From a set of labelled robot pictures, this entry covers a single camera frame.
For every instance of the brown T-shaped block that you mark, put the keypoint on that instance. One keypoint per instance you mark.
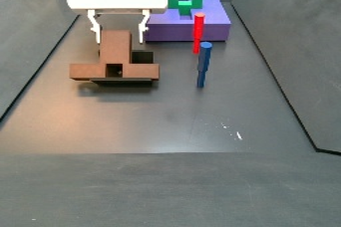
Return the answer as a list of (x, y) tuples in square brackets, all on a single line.
[(115, 51)]

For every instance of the purple base block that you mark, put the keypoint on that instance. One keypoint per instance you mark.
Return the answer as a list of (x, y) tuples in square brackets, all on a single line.
[(170, 27)]

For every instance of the green U-shaped block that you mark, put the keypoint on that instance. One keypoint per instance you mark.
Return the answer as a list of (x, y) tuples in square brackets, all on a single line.
[(185, 0)]

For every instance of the red hexagonal peg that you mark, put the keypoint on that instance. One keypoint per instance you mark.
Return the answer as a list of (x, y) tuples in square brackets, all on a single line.
[(197, 31)]

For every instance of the blue cylindrical peg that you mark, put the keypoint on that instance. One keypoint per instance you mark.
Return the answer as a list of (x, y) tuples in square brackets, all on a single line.
[(203, 58)]

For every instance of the black angle bracket fixture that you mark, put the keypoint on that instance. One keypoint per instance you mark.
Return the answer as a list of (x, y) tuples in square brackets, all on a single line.
[(138, 71)]

